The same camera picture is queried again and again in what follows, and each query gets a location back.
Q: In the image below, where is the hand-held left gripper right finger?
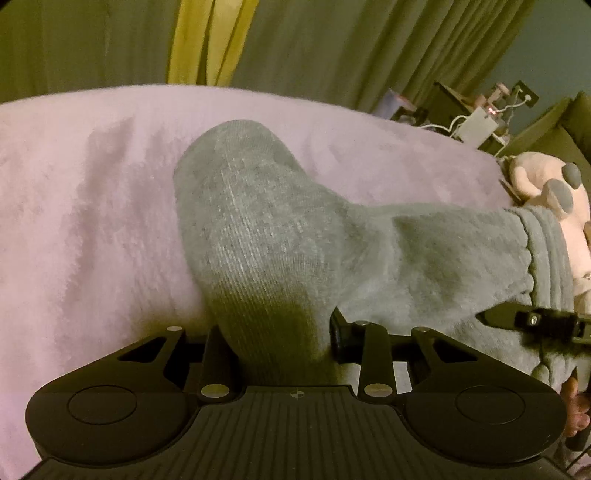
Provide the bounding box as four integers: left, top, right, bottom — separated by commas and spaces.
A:
329, 308, 468, 400

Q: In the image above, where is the black stand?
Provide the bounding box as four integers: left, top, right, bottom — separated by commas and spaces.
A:
427, 80, 481, 137

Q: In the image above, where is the yellow curtain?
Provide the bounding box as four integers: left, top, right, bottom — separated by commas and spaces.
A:
167, 0, 260, 88

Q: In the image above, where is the person's right hand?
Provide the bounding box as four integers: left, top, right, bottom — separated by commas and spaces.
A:
560, 376, 591, 439

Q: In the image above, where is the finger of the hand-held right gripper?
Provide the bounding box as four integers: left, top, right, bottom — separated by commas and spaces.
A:
478, 302, 591, 346

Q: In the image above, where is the pink fleece blanket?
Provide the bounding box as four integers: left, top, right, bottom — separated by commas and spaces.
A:
0, 84, 518, 469

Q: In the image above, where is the grey sock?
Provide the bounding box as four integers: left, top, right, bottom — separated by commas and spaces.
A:
173, 119, 583, 402

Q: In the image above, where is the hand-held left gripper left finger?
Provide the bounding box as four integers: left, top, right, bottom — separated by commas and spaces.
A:
117, 325, 238, 401

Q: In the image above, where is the pink plush toy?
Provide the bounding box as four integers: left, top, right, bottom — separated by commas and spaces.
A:
501, 152, 591, 315

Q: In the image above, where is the green cushion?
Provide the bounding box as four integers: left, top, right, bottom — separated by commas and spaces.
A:
510, 91, 591, 174

